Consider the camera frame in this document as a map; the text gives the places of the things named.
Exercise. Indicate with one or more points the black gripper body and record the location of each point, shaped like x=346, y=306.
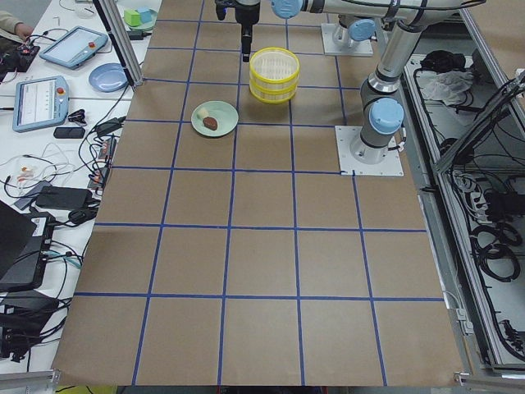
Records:
x=247, y=11

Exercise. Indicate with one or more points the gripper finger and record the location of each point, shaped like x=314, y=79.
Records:
x=246, y=41

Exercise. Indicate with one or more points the yellow steamer layer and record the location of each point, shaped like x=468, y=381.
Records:
x=274, y=65
x=272, y=93

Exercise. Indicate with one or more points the white steamed bun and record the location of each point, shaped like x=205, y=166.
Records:
x=202, y=113

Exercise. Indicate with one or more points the light green plate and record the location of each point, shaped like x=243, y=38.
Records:
x=225, y=114

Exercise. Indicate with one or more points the brown steamed bun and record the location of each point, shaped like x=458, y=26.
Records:
x=210, y=123

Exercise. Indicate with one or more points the blue foam block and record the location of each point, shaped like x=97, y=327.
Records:
x=145, y=15

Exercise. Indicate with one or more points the green bowl with blocks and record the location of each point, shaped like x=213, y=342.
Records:
x=147, y=26

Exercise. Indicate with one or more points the green foam block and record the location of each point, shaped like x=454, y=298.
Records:
x=132, y=17

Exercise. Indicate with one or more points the blue plate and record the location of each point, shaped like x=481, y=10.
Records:
x=108, y=78

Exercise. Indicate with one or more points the small black power brick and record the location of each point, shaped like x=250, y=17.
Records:
x=109, y=126

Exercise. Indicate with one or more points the far teach pendant tablet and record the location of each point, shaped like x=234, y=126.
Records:
x=75, y=47

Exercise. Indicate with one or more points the teach pendant tablet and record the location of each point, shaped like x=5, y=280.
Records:
x=40, y=103
x=75, y=47

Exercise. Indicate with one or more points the white crumpled cloth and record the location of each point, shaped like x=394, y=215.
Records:
x=450, y=88

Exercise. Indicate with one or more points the near teach pendant tablet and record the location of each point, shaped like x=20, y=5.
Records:
x=40, y=103

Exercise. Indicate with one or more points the black power adapter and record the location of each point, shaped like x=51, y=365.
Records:
x=64, y=198

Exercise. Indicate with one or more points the black laptop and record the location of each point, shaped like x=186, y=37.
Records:
x=25, y=239

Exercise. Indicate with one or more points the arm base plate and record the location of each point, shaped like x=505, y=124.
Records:
x=358, y=159
x=331, y=48

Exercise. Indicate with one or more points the aluminium frame post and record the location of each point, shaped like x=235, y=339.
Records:
x=113, y=24

